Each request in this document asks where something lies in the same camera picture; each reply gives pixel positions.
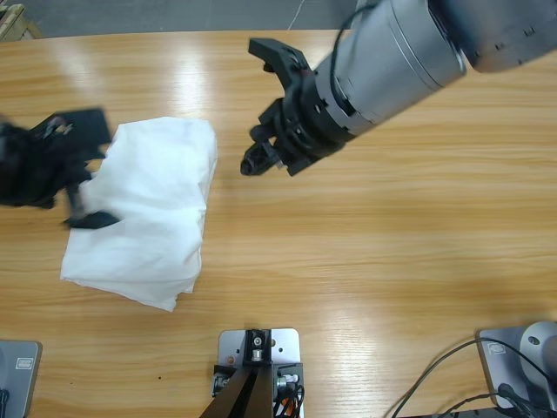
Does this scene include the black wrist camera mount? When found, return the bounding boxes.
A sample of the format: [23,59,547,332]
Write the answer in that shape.
[247,37,313,88]
[29,107,115,152]

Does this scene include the long black curved cable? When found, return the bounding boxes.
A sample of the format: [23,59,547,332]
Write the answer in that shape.
[393,338,557,418]

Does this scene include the orange and black mount cables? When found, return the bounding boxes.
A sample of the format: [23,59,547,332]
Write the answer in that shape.
[272,382,308,418]

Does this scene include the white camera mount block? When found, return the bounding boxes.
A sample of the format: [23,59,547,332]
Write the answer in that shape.
[216,327,305,418]

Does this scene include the dark camera post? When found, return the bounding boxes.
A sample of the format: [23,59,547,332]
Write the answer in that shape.
[204,329,275,418]

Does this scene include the white t-shirt with black print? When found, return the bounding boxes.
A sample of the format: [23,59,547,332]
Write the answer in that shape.
[59,116,218,313]

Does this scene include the grey base plate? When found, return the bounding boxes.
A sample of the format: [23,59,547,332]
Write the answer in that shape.
[478,326,557,408]
[0,339,44,418]

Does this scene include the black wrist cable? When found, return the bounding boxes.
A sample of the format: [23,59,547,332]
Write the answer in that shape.
[329,3,379,105]

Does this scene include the black base plug cable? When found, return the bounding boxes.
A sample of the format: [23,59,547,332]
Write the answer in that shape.
[452,381,557,418]

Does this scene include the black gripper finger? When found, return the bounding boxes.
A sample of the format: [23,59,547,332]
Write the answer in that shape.
[64,210,121,231]
[239,142,285,178]
[249,124,279,145]

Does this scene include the wooden pallet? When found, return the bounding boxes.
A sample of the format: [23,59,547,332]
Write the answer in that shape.
[0,3,43,43]

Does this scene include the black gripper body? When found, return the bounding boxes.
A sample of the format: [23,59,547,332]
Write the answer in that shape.
[0,121,109,219]
[258,72,357,178]

